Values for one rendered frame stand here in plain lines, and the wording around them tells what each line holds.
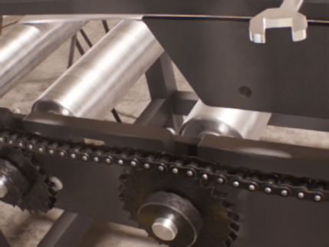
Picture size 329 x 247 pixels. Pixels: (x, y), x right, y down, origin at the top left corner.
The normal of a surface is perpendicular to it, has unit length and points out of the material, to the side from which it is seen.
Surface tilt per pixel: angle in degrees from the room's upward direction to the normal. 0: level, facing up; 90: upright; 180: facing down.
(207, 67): 90
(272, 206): 90
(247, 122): 53
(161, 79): 90
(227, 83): 90
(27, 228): 0
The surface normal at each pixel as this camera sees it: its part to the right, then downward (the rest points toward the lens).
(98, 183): -0.43, 0.58
